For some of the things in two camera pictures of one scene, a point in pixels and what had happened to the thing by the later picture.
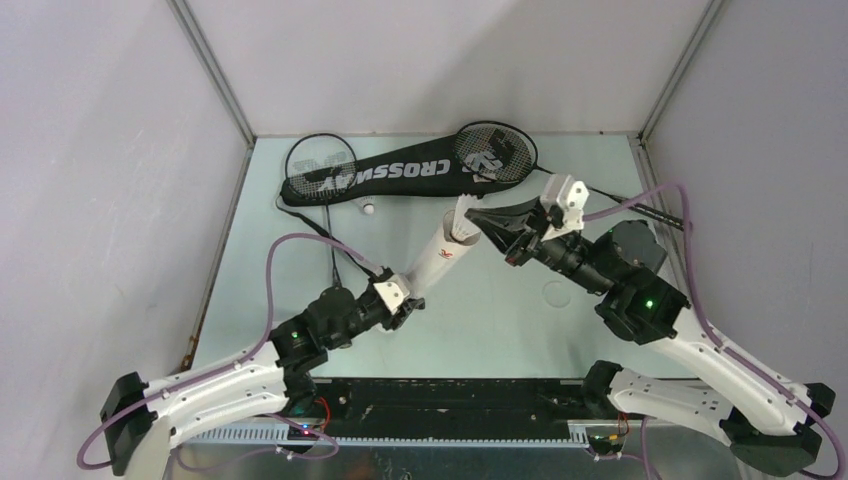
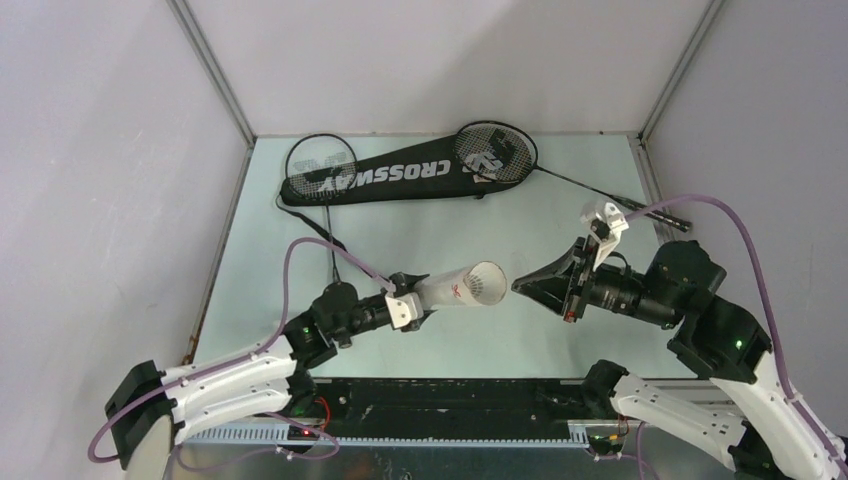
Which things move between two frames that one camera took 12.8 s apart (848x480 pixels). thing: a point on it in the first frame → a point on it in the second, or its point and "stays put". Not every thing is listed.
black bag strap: [312, 223] stays put
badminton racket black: [322, 166] stays put
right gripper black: [503, 224] → [549, 285]
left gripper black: [395, 320] → [403, 279]
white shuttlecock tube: [438, 258] → [481, 283]
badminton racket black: [501, 153] stays put
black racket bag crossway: [451, 167] stays put
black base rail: [472, 410] stays put
